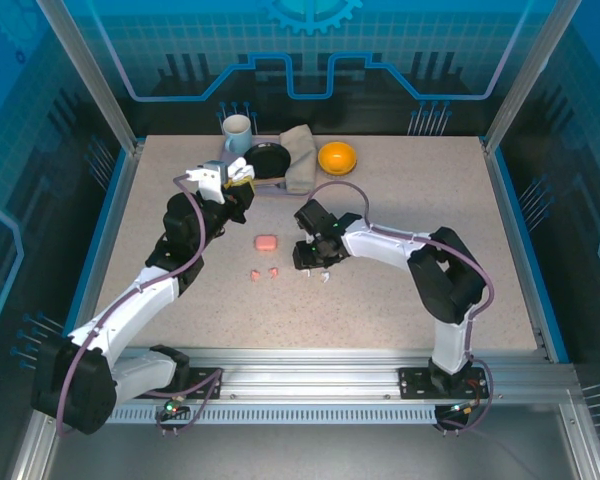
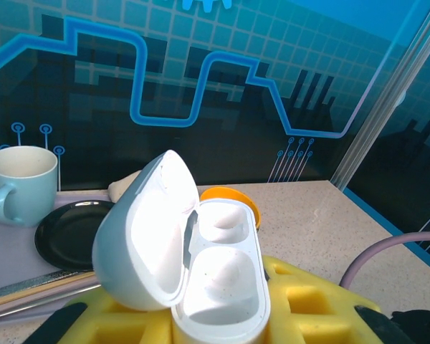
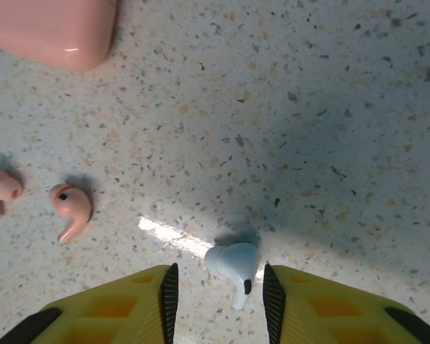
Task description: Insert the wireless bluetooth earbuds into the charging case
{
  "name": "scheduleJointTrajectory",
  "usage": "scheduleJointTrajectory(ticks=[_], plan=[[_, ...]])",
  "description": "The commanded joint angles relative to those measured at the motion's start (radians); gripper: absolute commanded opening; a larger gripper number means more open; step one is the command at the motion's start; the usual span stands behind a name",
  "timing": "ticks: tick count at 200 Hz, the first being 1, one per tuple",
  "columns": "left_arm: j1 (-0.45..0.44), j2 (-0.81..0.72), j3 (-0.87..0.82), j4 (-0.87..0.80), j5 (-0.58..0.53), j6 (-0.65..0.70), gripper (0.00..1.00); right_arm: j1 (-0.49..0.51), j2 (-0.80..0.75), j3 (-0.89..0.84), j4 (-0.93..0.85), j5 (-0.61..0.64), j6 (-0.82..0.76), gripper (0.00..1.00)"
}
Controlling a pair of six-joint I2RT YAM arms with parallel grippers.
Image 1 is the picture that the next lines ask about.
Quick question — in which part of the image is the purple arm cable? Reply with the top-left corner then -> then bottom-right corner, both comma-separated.
54,174 -> 221,439
307,179 -> 496,361

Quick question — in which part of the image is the grey folded cloth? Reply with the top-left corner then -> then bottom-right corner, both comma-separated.
278,124 -> 317,195

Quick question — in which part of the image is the slotted grey cable duct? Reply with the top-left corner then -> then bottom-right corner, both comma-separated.
58,404 -> 440,426

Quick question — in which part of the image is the aluminium frame post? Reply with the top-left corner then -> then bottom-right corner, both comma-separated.
33,0 -> 147,157
481,0 -> 584,156

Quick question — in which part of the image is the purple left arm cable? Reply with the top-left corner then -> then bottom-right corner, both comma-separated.
54,174 -> 221,439

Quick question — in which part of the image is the orange bowl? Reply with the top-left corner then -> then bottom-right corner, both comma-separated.
317,141 -> 359,177

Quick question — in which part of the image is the white left camera bracket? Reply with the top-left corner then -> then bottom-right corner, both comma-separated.
184,167 -> 228,206

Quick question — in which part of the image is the light blue mug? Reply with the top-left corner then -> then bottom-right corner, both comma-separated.
221,113 -> 255,156

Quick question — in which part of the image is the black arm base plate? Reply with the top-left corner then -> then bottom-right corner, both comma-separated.
397,366 -> 491,401
177,366 -> 225,401

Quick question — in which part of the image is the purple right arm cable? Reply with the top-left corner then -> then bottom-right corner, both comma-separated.
307,179 -> 496,361

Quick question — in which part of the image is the black round plate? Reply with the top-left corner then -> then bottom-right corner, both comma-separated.
243,143 -> 293,180

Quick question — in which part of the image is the aluminium frame rail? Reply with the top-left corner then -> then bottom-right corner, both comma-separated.
44,347 -> 579,407

